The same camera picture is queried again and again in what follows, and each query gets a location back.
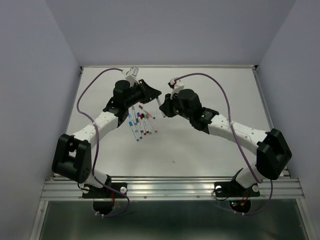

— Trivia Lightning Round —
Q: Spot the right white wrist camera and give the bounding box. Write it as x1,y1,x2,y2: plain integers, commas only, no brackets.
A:
168,78,185,99

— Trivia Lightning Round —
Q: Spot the light blue marker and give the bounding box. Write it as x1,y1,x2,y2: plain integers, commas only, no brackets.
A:
128,113,142,140

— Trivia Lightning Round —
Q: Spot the purple cable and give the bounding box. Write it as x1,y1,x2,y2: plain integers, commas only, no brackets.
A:
76,67,134,218
174,72,274,218

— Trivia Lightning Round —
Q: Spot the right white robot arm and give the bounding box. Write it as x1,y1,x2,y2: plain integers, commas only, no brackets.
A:
159,89,292,189

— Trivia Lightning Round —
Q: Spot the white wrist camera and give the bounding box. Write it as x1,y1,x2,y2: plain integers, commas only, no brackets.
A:
121,66,139,86
168,78,185,99

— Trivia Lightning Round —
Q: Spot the red marker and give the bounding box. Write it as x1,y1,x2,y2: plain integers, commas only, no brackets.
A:
140,114,149,134

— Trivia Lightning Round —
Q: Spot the aluminium front rail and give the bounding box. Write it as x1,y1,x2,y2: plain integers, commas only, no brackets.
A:
30,175,318,240

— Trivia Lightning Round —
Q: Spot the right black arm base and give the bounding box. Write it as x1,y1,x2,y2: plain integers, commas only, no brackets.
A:
211,180,261,215

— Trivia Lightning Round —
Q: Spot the black marker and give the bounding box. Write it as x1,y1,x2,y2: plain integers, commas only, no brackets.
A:
143,113,150,134

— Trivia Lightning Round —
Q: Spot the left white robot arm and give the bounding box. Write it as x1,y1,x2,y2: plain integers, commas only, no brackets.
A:
51,79,161,188

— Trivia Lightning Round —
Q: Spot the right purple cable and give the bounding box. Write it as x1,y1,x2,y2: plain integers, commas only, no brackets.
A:
174,72,274,218

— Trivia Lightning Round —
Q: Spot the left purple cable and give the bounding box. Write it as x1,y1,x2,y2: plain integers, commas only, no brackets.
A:
76,67,134,218

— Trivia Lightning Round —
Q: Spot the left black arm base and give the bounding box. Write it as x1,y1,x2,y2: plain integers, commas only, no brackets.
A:
78,182,128,218

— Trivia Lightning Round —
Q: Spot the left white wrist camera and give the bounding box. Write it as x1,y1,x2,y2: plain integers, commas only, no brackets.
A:
121,66,139,86

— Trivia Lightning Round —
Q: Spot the grey marker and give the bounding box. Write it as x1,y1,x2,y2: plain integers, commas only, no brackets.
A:
131,106,138,125

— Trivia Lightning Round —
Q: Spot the purple marker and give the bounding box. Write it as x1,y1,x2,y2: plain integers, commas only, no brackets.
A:
137,112,144,135

